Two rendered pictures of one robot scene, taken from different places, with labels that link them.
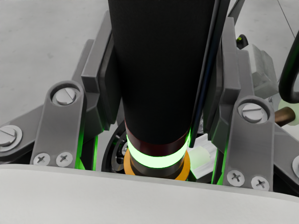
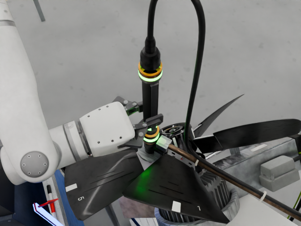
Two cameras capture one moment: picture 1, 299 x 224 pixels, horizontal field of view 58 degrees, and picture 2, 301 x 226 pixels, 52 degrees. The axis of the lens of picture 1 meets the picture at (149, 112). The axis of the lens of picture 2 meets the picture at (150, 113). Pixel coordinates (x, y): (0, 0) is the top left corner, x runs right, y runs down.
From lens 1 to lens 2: 0.60 m
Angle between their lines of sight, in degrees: 32
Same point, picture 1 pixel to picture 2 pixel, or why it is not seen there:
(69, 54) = (275, 56)
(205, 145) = (167, 141)
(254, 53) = (285, 163)
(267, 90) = (268, 184)
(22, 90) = (218, 53)
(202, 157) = (162, 141)
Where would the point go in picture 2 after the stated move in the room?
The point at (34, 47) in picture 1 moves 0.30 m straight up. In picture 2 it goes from (259, 30) to (269, 3)
